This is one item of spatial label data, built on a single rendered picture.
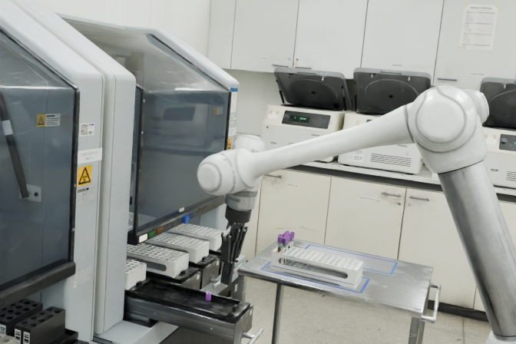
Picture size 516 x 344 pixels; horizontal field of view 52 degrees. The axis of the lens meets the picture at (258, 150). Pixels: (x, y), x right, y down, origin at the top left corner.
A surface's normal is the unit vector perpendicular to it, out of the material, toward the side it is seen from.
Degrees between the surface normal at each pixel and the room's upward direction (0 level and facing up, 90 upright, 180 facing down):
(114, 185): 90
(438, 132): 80
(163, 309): 90
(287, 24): 90
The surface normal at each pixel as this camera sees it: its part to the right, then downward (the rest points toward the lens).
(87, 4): 0.93, 0.13
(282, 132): -0.38, 0.10
